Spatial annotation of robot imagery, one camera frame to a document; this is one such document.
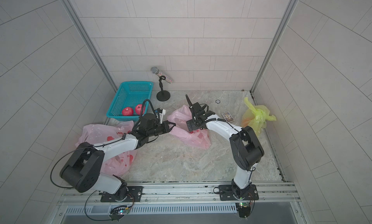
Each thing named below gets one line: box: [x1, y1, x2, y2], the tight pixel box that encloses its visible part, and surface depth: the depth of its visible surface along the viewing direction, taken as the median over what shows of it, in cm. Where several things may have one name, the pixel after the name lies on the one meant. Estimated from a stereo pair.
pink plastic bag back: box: [167, 104, 212, 150], surface depth 83 cm
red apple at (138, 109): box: [135, 103, 146, 116], surface depth 99 cm
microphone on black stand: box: [150, 66, 174, 102], surface depth 111 cm
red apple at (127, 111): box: [122, 106, 134, 116], surface depth 98 cm
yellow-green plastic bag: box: [241, 96, 277, 137], surface depth 83 cm
